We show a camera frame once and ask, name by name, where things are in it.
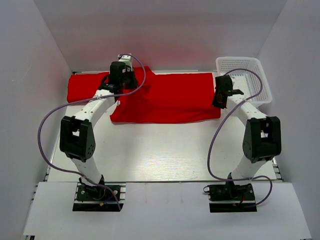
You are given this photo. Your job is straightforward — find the red t shirt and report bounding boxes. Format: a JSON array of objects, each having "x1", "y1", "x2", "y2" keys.
[
  {"x1": 110, "y1": 67, "x2": 221, "y2": 124},
  {"x1": 66, "y1": 72, "x2": 109, "y2": 103}
]

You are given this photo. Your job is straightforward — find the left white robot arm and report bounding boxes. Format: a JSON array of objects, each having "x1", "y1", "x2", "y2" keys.
[{"x1": 59, "y1": 55, "x2": 138, "y2": 200}]

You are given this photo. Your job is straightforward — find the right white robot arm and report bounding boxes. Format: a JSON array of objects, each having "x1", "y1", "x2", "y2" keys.
[{"x1": 212, "y1": 75, "x2": 282, "y2": 200}]

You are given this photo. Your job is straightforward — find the white plastic basket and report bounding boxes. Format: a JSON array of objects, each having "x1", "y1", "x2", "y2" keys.
[{"x1": 215, "y1": 56, "x2": 273, "y2": 107}]

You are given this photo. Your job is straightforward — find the folded red t shirt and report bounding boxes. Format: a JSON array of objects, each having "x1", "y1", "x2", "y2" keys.
[{"x1": 66, "y1": 72, "x2": 109, "y2": 103}]

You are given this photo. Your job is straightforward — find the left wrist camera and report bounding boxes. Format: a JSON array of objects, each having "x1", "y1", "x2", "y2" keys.
[{"x1": 117, "y1": 54, "x2": 133, "y2": 70}]

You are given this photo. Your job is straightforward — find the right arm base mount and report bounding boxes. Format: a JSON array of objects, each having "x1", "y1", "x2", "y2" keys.
[{"x1": 203, "y1": 181, "x2": 257, "y2": 213}]

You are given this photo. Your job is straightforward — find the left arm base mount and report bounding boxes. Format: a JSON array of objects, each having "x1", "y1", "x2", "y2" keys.
[{"x1": 72, "y1": 183, "x2": 126, "y2": 213}]

